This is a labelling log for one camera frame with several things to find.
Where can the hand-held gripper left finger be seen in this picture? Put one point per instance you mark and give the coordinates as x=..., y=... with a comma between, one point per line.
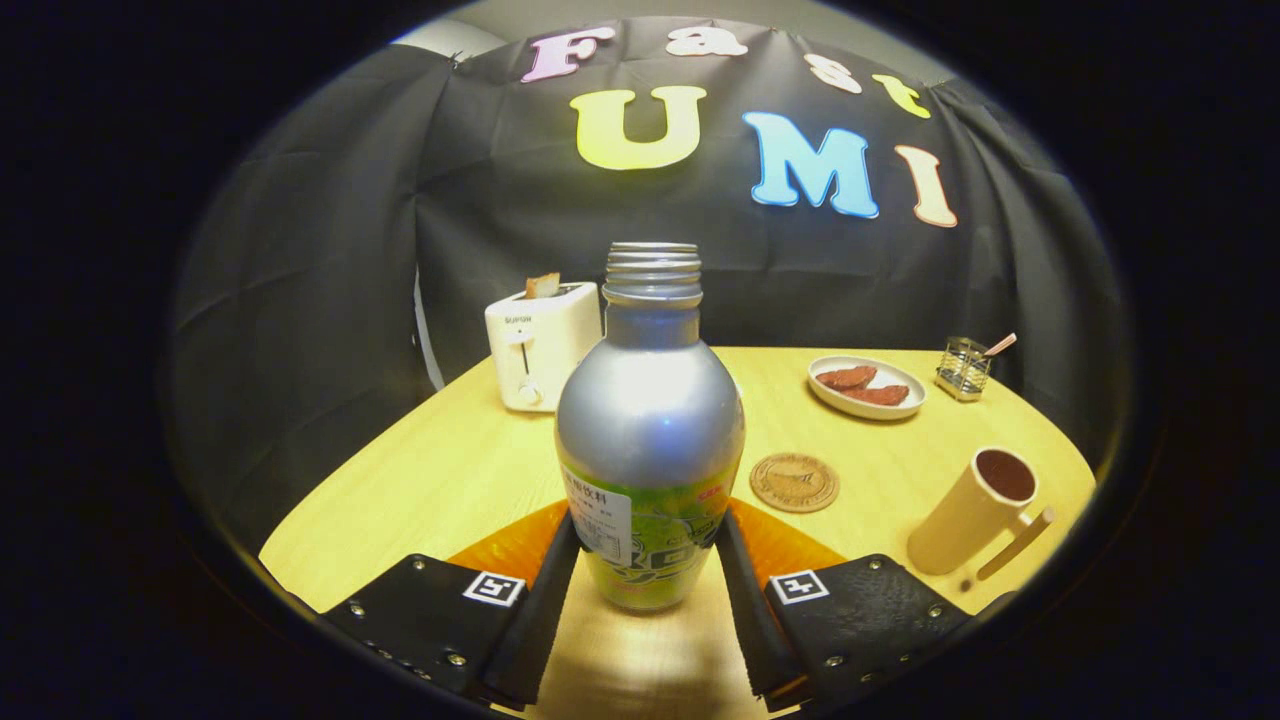
x=540, y=620

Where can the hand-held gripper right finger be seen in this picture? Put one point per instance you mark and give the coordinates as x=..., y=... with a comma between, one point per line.
x=750, y=620

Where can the round cork coaster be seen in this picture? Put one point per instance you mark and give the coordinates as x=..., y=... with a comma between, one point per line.
x=795, y=483

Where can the silver bottle with green label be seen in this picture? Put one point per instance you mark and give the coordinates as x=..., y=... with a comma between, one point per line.
x=650, y=420

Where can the wooden table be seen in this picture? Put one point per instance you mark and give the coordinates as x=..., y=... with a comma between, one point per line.
x=450, y=480

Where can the white oval plate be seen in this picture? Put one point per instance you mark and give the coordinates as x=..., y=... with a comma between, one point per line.
x=865, y=410

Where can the brown meat slice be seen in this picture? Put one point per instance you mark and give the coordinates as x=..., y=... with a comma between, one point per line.
x=882, y=395
x=848, y=377

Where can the white toaster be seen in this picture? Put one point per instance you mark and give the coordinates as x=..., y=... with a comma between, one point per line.
x=555, y=350

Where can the toast slice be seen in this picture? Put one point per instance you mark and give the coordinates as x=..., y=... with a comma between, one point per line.
x=543, y=286

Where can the wooden spoon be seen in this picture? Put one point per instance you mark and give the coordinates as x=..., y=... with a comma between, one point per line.
x=1002, y=344

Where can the black backdrop cloth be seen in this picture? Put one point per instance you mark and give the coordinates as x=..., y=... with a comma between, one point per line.
x=330, y=250

